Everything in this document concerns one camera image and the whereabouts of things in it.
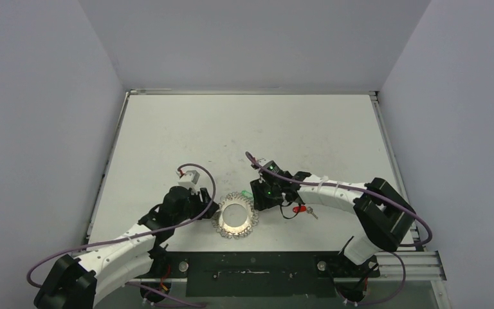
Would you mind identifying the aluminium frame rail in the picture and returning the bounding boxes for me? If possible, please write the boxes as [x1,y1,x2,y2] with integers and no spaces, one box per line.
[375,251,447,281]

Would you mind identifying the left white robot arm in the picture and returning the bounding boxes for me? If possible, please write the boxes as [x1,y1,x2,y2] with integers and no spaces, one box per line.
[33,186,219,308]

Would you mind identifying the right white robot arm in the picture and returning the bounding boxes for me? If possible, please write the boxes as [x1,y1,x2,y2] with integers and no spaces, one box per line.
[251,160,415,276]

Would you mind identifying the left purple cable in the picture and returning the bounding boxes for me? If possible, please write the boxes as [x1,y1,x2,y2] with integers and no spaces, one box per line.
[26,163,218,308]

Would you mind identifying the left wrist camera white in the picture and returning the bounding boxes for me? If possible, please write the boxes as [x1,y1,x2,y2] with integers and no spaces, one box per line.
[178,170,200,191]

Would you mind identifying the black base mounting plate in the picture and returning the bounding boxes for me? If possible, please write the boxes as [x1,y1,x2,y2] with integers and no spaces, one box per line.
[141,251,380,297]

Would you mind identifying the silver keyring disc with rings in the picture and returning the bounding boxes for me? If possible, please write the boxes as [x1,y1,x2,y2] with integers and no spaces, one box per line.
[212,191,259,239]

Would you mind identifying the key with red tag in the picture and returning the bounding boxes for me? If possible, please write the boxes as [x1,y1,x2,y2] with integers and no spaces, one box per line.
[293,205,318,220]

